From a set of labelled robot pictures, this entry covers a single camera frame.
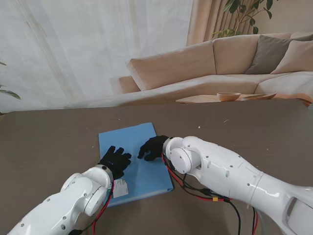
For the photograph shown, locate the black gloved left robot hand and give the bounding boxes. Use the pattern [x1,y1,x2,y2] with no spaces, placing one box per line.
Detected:
[98,145,133,181]

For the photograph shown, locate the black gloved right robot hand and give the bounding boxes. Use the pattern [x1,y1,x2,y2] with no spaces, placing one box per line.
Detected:
[137,135,170,162]

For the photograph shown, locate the blue file folder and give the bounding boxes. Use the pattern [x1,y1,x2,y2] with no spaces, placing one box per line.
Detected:
[98,122,174,208]

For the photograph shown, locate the wooden coffee table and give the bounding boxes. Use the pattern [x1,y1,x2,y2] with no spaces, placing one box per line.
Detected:
[176,94,277,104]

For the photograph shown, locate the beige sofa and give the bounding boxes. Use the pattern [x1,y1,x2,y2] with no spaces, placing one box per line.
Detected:
[110,31,313,106]

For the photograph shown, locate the wooden bowl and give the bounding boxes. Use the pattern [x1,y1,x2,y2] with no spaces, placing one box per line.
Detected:
[217,92,242,102]

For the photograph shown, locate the white sheer curtain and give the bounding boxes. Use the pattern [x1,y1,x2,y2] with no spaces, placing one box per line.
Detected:
[0,0,194,113]

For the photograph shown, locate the flat wooden tray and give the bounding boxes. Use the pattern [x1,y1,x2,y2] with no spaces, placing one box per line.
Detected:
[241,94,277,101]

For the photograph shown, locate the dark green plant leaves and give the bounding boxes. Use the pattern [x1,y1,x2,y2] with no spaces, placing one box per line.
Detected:
[0,62,22,101]

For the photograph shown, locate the beige pleated curtain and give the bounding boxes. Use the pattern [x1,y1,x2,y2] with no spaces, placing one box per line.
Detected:
[186,0,257,47]

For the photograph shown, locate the grey-brown sofa cushion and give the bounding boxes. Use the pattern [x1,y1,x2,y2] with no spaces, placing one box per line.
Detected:
[244,35,293,75]

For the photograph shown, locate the tall green leafy plant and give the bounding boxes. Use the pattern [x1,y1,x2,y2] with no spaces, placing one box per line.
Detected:
[211,0,281,41]

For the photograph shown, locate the beige sofa cushion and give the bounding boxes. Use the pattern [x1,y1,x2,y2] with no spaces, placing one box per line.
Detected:
[270,40,313,75]

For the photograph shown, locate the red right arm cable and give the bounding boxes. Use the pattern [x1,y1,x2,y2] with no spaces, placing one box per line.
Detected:
[161,151,259,235]

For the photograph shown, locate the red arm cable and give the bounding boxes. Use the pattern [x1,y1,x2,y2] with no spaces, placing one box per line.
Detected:
[161,151,259,235]
[91,181,115,235]

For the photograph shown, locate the red left arm cable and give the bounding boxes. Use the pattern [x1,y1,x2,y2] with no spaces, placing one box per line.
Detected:
[91,181,115,235]

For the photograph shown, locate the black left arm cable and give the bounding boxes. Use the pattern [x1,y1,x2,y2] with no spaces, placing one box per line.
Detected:
[69,226,95,235]

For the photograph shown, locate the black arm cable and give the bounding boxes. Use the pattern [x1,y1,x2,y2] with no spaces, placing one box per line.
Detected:
[69,226,95,235]
[182,171,242,235]

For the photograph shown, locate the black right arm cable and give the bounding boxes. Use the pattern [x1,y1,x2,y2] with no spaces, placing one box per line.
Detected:
[182,171,242,235]

